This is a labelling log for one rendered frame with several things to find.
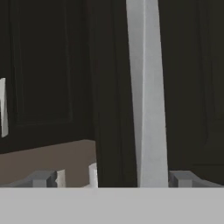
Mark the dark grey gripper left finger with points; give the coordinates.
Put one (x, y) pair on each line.
(40, 178)

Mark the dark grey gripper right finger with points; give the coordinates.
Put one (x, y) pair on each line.
(183, 179)

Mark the dark panelled cabinet door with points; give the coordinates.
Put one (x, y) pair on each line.
(43, 73)

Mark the white round object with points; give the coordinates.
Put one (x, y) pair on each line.
(93, 176)

